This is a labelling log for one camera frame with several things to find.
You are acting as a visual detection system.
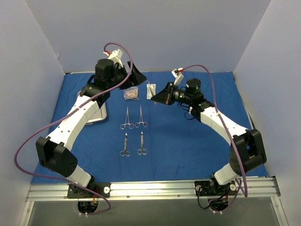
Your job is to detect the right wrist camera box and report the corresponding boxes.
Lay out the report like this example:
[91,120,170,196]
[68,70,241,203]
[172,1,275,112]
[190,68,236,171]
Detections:
[185,78,201,95]

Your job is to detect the steel hemostat forceps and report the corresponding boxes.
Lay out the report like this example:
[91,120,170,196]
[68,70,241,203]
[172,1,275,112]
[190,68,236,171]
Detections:
[135,106,148,128]
[120,106,134,130]

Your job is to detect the white paper packet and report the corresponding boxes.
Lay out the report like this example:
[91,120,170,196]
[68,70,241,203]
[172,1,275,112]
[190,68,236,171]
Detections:
[146,83,156,100]

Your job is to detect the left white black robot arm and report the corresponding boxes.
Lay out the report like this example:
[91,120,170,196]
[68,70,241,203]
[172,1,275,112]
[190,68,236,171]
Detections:
[36,59,146,197]

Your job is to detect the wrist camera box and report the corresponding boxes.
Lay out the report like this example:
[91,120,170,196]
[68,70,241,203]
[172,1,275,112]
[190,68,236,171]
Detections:
[95,59,114,80]
[185,78,201,95]

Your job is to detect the steel surgical scissors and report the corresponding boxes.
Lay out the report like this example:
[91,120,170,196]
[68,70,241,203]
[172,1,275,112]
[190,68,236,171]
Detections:
[137,131,147,155]
[120,133,130,157]

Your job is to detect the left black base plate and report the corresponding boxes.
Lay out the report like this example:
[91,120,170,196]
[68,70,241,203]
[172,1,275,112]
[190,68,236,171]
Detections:
[67,182,111,199]

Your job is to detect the steel instrument tray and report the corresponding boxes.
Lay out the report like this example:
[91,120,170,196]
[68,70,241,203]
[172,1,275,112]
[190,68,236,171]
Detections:
[86,103,107,126]

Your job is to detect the front aluminium rail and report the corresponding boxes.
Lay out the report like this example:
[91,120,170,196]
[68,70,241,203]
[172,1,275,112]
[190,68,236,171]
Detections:
[26,177,280,202]

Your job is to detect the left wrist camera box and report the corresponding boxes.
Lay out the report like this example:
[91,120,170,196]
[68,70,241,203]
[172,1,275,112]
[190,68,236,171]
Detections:
[95,59,114,80]

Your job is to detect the blue surgical drape cloth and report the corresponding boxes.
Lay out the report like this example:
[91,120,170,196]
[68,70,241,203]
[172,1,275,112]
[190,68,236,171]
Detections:
[52,72,251,182]

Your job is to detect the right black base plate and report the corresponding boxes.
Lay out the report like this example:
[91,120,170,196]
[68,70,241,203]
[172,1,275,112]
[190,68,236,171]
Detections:
[194,179,237,196]

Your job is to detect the purple printed packet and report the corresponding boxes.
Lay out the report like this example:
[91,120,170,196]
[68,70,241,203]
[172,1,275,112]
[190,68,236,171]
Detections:
[123,86,139,101]

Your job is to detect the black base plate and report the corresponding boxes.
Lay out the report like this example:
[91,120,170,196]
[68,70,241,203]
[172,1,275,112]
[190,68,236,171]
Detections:
[194,179,237,196]
[67,182,111,199]

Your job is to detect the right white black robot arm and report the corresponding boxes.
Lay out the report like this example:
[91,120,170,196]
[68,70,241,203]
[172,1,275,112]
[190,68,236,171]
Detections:
[151,79,267,194]

